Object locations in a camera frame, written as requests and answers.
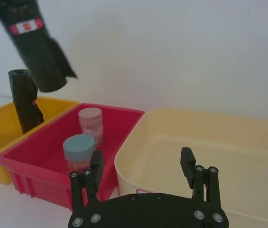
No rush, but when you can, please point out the black bag roll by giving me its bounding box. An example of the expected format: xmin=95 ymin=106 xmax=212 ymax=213
xmin=0 ymin=0 xmax=78 ymax=93
xmin=7 ymin=69 xmax=45 ymax=135

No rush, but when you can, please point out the blue-lidded jar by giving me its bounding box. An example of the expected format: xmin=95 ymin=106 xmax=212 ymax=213
xmin=62 ymin=134 xmax=96 ymax=176

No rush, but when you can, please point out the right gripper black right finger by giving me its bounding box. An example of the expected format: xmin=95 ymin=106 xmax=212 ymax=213
xmin=180 ymin=147 xmax=221 ymax=211

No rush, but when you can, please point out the cream plastic bin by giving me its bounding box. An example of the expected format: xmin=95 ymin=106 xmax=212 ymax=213
xmin=113 ymin=107 xmax=268 ymax=228

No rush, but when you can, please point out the pink-lidded jar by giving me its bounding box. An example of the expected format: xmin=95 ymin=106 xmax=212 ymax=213
xmin=78 ymin=107 xmax=105 ymax=148

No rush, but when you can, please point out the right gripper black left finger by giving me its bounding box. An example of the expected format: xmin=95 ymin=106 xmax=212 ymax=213
xmin=69 ymin=150 xmax=104 ymax=214

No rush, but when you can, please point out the red plastic bin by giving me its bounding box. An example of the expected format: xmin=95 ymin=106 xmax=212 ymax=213
xmin=0 ymin=103 xmax=146 ymax=211

